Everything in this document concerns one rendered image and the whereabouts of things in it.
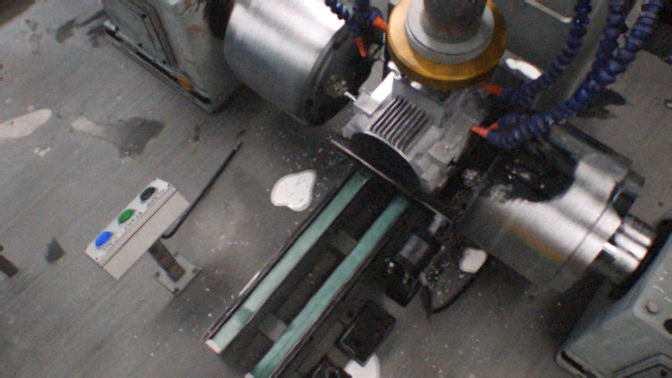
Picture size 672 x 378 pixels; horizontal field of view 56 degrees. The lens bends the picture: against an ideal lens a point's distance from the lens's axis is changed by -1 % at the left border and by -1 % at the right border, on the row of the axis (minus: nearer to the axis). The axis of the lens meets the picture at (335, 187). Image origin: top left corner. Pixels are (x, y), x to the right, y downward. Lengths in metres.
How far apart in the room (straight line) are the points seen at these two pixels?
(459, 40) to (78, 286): 0.87
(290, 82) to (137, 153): 0.47
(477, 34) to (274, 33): 0.35
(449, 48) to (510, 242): 0.31
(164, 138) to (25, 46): 0.45
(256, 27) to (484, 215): 0.50
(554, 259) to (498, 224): 0.10
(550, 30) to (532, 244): 0.38
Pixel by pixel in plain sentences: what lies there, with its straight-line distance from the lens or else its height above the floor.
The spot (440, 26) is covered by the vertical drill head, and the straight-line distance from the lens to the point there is 0.92.
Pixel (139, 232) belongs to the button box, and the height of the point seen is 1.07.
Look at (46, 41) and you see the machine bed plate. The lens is 1.69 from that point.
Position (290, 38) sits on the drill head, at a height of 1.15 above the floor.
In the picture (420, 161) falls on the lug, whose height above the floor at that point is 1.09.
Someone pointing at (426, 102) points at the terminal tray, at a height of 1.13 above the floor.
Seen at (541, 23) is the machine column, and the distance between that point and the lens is 1.16.
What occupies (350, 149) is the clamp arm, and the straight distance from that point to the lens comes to 1.11.
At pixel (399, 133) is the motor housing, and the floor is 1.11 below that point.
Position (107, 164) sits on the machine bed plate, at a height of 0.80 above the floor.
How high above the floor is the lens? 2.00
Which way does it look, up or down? 65 degrees down
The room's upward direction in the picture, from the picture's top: 3 degrees counter-clockwise
